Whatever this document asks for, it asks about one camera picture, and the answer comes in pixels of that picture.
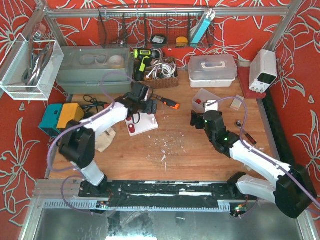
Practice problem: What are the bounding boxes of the white peg base plate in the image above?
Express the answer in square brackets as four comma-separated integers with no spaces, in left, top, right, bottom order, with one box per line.
[125,113,159,137]

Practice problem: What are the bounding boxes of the orange black handled pliers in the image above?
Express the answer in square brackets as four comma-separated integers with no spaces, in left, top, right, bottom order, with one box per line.
[153,94,180,110]

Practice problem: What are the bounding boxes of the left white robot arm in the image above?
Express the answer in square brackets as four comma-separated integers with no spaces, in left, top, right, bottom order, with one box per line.
[58,82,157,191]

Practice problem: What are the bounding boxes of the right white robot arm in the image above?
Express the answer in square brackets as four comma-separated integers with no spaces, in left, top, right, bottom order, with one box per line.
[190,110,317,219]

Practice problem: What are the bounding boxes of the clear tray of red springs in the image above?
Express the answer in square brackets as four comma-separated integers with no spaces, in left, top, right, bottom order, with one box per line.
[191,88,221,113]

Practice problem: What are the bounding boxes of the small clear plastic bag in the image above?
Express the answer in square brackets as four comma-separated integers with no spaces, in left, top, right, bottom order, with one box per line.
[230,95,245,111]

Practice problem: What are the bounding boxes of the brown woven basket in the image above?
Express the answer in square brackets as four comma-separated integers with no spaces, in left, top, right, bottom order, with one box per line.
[134,57,179,90]

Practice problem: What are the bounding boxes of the beige work glove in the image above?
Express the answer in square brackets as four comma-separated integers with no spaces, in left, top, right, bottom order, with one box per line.
[95,127,116,153]

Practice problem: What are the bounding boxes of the grey translucent storage box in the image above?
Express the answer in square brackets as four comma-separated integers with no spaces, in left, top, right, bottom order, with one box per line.
[56,46,134,95]

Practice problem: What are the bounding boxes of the red mat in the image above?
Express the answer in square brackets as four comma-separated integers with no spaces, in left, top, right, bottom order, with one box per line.
[237,67,267,99]

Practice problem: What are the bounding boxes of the yellow box device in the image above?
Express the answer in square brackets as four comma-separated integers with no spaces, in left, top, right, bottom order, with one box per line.
[57,103,85,130]

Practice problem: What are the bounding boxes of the white power supply unit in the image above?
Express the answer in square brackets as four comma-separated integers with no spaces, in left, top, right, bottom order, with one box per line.
[248,49,278,94]

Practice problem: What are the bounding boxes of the yellow tape measure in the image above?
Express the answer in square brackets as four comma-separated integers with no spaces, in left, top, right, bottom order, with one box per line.
[176,36,189,48]

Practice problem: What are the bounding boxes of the teal box device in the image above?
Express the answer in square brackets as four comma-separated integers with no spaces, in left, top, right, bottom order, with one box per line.
[38,103,63,137]

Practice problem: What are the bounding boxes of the blue white power strip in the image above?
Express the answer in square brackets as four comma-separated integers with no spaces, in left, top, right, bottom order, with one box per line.
[190,17,211,48]

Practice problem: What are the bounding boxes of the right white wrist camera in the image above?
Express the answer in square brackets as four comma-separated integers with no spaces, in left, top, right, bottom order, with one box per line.
[203,100,219,113]

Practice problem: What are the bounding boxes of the small red handled tool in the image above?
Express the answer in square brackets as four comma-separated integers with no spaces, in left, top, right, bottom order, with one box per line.
[235,120,257,145]

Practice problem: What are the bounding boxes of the white coiled cable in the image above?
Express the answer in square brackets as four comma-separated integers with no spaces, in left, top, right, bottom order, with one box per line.
[147,62,178,80]

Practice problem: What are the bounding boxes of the green black cordless drill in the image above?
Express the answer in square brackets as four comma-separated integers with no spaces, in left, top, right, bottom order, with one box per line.
[133,48,160,82]

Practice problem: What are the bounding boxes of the white plastic case with handle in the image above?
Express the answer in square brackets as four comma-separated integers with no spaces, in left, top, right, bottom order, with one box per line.
[188,54,238,88]

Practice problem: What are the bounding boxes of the black cable chain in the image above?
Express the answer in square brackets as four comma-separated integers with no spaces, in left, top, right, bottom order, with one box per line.
[264,88,297,173]

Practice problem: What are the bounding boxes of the black wire hanging basket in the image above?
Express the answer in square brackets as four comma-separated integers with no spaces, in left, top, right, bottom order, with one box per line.
[97,4,216,50]

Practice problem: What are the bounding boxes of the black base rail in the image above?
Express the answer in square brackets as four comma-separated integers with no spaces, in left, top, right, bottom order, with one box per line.
[78,179,258,208]

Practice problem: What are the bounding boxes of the clear acrylic wall bin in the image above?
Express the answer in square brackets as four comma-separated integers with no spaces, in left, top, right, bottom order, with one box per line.
[0,34,64,101]

